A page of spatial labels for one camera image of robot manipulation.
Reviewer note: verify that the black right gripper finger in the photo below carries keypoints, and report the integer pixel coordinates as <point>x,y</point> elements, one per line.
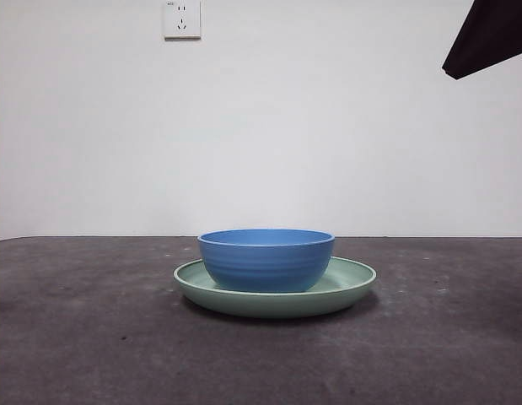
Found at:
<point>488,38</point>

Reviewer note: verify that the blue ribbed bowl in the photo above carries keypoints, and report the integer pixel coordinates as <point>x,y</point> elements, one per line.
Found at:
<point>265,266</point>

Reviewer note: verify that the white wall socket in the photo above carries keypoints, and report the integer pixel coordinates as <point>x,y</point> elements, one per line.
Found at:
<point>182,21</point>

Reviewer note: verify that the pale green plate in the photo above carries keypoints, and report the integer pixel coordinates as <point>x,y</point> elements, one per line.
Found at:
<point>277,306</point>

